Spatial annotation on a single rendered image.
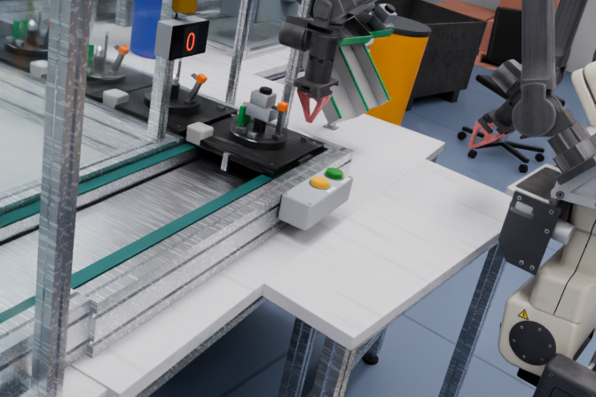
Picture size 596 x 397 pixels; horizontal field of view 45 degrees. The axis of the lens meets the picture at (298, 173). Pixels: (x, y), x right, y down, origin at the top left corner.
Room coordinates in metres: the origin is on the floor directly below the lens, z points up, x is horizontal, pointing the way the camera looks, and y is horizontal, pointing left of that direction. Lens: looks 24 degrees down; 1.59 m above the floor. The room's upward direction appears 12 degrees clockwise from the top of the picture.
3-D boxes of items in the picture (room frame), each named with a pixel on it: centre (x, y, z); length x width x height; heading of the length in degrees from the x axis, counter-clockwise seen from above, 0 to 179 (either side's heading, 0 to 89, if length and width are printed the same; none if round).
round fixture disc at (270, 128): (1.58, 0.11, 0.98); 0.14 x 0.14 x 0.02
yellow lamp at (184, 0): (1.46, 0.30, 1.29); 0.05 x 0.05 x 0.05
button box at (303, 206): (1.41, -0.05, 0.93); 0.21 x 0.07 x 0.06; 156
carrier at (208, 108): (1.68, 0.34, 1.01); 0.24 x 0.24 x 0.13; 66
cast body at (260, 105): (1.58, 0.12, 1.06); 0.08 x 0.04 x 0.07; 66
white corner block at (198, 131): (1.53, 0.24, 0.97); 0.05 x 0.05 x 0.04; 66
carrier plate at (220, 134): (1.58, 0.11, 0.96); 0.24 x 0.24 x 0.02; 66
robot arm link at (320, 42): (1.53, 0.01, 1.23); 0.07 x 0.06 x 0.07; 64
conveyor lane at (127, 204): (1.32, 0.26, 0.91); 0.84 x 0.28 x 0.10; 156
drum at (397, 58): (4.74, -0.43, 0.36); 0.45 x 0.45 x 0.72
